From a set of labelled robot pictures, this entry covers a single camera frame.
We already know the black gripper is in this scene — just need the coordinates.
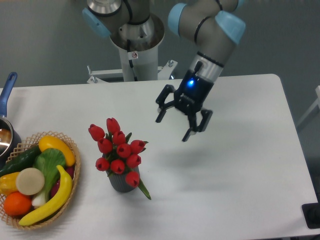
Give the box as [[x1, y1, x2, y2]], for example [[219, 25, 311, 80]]
[[155, 70, 214, 142]]

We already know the red tulip bouquet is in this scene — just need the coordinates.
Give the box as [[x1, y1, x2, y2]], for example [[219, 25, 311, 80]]
[[88, 117, 152, 200]]

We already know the dark grey ribbed vase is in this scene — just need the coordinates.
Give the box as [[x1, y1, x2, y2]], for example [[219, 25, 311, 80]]
[[105, 170, 135, 193]]

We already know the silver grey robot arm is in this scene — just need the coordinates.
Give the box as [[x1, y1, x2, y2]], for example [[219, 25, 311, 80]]
[[82, 0, 246, 141]]

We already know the dark red vegetable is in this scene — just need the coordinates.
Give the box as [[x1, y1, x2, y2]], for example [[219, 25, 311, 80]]
[[50, 166, 75, 199]]

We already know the yellow squash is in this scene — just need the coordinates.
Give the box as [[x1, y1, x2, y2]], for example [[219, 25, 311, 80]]
[[38, 135, 76, 167]]

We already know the yellow banana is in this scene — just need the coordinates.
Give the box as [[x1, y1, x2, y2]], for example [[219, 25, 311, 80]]
[[18, 165, 73, 227]]

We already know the green bok choy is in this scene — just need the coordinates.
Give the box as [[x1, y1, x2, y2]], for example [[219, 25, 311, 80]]
[[31, 148, 66, 208]]

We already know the black device at table edge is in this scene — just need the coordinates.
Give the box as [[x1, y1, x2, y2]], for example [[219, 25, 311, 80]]
[[301, 203, 320, 229]]

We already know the woven wicker basket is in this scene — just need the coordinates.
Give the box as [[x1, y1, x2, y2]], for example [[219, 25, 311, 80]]
[[0, 131, 81, 230]]

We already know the green cucumber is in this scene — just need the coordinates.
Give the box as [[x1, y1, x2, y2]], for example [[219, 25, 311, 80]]
[[0, 145, 41, 177]]

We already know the beige round disc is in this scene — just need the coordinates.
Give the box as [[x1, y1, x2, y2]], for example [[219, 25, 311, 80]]
[[15, 167, 45, 196]]

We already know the yellow bell pepper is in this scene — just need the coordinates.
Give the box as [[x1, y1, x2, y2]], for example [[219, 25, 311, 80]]
[[0, 172, 20, 196]]

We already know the orange fruit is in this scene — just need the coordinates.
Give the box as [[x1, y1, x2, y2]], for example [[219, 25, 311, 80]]
[[3, 191, 32, 216]]

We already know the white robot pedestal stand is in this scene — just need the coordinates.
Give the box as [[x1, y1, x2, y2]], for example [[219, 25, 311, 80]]
[[87, 45, 178, 84]]

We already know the white frame at right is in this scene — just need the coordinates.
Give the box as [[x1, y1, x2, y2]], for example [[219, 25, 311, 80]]
[[296, 85, 320, 132]]

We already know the blue handled saucepan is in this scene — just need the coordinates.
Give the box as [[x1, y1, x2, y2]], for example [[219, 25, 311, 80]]
[[0, 72, 22, 168]]

